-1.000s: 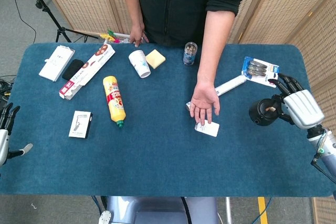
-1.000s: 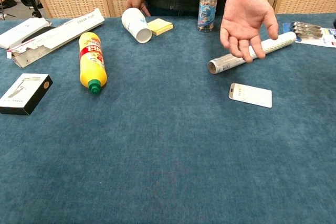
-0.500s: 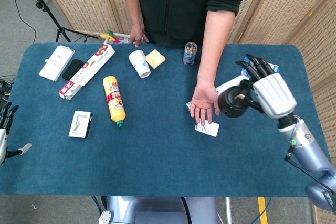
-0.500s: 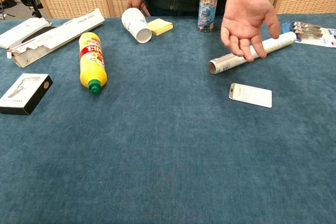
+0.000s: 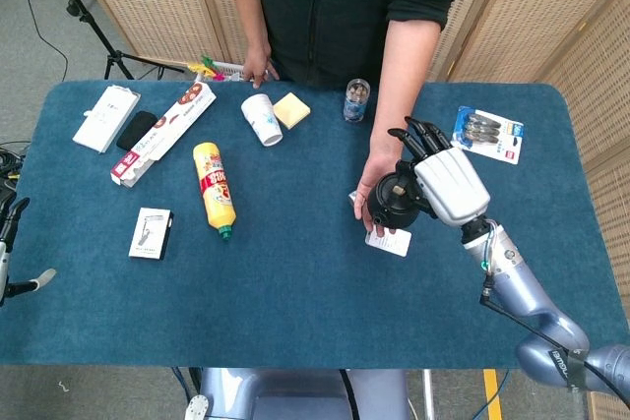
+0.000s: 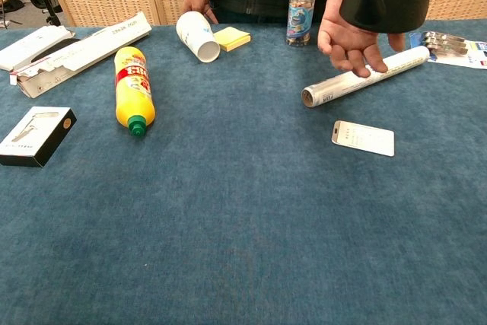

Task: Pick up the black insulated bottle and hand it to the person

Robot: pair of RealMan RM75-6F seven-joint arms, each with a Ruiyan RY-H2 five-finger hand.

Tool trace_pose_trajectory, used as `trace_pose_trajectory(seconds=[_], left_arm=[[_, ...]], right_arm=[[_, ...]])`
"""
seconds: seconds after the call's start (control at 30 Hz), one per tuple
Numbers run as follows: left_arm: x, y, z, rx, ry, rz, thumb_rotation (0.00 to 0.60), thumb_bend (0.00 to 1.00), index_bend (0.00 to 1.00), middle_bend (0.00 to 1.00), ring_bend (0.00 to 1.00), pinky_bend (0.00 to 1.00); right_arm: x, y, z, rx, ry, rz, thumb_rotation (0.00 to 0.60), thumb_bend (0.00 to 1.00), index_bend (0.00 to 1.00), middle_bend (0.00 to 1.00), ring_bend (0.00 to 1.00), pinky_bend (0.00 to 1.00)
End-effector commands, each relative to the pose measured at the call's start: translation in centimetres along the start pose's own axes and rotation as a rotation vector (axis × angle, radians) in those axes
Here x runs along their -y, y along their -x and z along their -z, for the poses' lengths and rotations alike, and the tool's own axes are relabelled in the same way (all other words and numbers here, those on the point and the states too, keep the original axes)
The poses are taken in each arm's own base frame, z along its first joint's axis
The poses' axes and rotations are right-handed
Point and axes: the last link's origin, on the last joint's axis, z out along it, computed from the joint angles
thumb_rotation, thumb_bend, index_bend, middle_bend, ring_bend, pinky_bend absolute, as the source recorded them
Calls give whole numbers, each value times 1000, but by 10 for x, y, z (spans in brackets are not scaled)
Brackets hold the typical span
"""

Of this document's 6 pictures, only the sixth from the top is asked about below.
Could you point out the person left hand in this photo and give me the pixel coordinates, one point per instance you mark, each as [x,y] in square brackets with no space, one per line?
[344,45]

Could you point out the white foil roll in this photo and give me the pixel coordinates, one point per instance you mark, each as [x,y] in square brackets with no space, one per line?
[342,83]

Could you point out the white paper cup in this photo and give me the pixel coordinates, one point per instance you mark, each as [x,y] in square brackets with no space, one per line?
[198,37]

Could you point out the clear plastic snack jar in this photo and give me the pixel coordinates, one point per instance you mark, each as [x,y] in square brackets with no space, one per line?
[300,16]

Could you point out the yellow sticky note pad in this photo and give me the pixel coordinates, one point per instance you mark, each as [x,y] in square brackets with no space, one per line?
[233,39]

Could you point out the white card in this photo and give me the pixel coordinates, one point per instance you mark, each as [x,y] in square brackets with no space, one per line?
[365,138]

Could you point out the blister pack of metal clips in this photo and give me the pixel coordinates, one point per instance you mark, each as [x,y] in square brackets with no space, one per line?
[452,49]

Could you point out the yellow bottle green cap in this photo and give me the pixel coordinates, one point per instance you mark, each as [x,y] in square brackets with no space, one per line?
[133,85]

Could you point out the long red white box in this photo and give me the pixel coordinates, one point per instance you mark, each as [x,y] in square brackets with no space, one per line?
[87,55]

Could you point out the flat white box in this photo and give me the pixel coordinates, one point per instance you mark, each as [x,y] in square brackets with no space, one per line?
[30,47]

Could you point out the small black white box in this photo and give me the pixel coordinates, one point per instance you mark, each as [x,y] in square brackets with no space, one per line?
[36,136]

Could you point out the blue table cloth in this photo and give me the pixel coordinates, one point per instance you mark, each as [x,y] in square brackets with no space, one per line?
[228,226]

